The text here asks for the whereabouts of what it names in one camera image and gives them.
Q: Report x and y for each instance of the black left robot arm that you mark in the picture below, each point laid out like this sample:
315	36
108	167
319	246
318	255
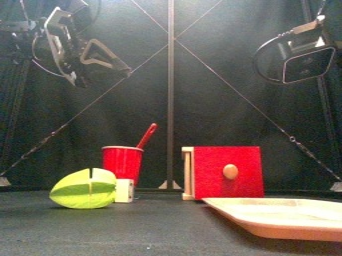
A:
17	26

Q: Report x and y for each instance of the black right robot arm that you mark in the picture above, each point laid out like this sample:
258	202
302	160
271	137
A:
331	13

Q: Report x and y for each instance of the red plastic spoon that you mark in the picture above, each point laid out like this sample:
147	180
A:
147	135

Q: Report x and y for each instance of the red plastic cup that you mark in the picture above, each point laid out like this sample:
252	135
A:
121	163

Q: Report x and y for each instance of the wooden box with red front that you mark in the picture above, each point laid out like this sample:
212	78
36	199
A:
217	160

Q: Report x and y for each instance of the green toy lime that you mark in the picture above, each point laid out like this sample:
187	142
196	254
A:
80	193

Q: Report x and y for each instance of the small white cube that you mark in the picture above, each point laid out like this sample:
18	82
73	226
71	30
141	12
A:
124	191

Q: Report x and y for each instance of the pink plastic tray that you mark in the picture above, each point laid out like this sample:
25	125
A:
288	213

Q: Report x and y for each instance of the vertical metal frame pole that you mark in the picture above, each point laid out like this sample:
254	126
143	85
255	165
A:
171	100

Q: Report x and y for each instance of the silver frame corner bracket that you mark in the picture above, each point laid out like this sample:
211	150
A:
2	182
336	187

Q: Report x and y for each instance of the silver pole foot bracket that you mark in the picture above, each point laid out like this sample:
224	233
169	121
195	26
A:
169	186

